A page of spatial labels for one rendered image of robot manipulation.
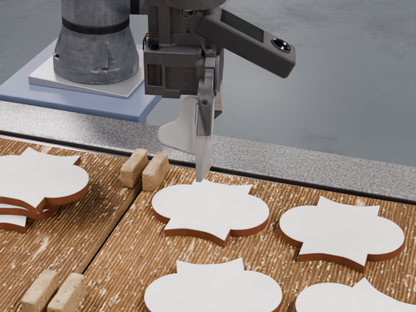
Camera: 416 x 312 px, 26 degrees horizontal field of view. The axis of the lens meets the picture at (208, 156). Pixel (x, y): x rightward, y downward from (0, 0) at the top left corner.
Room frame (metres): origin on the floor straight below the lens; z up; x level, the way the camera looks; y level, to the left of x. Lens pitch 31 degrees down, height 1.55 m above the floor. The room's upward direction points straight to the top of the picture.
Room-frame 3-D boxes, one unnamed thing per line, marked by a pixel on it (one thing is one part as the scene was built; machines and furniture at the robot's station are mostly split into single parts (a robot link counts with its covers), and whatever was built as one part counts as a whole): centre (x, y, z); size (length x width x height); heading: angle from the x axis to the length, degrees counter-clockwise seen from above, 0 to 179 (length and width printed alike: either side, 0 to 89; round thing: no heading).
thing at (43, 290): (0.74, 0.18, 0.95); 0.06 x 0.02 x 0.03; 163
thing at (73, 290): (0.73, 0.15, 0.95); 0.06 x 0.02 x 0.03; 163
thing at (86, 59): (1.46, 0.20, 0.93); 0.15 x 0.15 x 0.10
